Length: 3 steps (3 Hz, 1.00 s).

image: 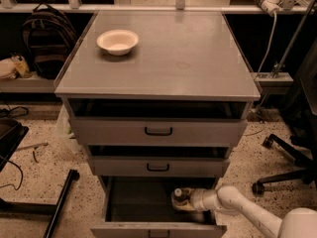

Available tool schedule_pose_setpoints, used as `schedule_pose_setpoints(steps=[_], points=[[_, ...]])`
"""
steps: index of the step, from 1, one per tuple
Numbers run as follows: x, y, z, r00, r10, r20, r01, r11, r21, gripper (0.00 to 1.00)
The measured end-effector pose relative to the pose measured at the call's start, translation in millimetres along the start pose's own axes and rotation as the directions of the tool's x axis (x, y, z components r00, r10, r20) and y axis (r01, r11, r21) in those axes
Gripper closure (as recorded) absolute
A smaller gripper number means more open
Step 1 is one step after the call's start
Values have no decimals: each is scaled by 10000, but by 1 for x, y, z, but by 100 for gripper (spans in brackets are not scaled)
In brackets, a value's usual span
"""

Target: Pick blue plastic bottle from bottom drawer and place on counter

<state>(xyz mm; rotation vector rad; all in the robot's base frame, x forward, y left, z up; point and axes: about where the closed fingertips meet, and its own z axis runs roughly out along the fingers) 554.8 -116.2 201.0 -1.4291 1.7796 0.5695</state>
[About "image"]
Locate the grey top drawer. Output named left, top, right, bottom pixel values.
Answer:
left=70, top=99, right=247, bottom=147

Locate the small yellow bottle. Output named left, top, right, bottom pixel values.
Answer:
left=11, top=54, right=32, bottom=78

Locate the grey drawer cabinet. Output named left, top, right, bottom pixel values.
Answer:
left=53, top=10, right=262, bottom=238

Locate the metal clamp rod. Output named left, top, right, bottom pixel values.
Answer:
left=269, top=0, right=317, bottom=78

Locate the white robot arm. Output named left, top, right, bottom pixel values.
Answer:
left=171, top=185, right=317, bottom=238

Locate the dark backpack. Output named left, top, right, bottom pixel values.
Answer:
left=21, top=3, right=78, bottom=79

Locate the black office chair base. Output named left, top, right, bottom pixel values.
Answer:
left=252, top=133, right=317, bottom=196

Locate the black table leg frame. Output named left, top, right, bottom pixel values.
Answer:
left=0, top=170, right=79, bottom=238

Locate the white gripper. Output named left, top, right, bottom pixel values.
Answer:
left=172, top=187, right=218, bottom=211

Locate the clear plastic bottle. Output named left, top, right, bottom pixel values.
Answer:
left=171, top=188, right=189, bottom=203

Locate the white paper bowl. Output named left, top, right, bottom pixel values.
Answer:
left=96, top=30, right=139, bottom=56

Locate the grey bottom drawer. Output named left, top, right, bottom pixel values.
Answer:
left=91, top=177, right=227, bottom=238

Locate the white round object on shelf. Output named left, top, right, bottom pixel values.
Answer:
left=0, top=59, right=17, bottom=79

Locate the grey middle drawer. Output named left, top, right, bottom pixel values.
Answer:
left=88, top=146, right=230, bottom=178

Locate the grey drawer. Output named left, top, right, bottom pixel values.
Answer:
left=91, top=177, right=227, bottom=238
left=70, top=99, right=247, bottom=147
left=88, top=146, right=230, bottom=178

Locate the white power strip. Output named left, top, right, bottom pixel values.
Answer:
left=254, top=0, right=282, bottom=17

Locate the black cable on floor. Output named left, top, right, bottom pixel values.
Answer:
left=0, top=154, right=25, bottom=191

